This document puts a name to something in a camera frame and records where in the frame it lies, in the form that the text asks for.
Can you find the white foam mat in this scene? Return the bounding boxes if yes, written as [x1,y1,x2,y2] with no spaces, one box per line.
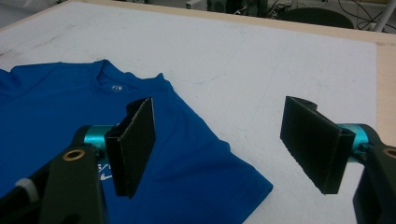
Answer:
[0,1,379,224]

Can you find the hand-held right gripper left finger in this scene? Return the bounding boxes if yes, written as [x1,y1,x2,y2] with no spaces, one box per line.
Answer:
[83,97,156,200]

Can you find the blue t-shirt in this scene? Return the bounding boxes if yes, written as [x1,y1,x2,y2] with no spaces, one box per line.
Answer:
[0,59,275,224]

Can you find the loose black floor cables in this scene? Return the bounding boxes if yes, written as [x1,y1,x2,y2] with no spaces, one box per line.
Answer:
[337,0,396,32]

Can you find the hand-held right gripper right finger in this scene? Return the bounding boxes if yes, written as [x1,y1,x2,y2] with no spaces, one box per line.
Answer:
[279,95,374,195]

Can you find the dark round stool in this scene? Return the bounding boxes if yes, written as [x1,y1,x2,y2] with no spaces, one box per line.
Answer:
[276,7,355,30]

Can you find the wooden table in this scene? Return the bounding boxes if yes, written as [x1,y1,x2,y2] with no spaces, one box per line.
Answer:
[0,0,396,147]

